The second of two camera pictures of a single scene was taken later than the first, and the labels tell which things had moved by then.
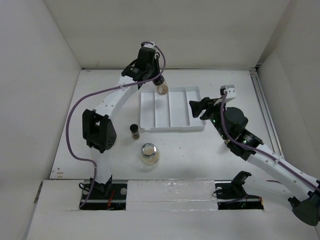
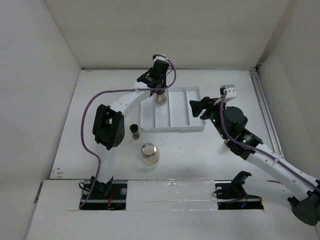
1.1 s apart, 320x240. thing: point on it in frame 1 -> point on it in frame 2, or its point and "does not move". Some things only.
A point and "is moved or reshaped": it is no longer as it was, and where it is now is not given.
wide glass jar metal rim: x=150 y=154 does not move
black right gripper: x=197 y=106 does not move
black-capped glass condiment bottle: x=162 y=87 is moved or reshaped
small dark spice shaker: x=134 y=128 does not move
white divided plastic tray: x=170 y=112 does not move
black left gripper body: x=153 y=69 -> x=163 y=81
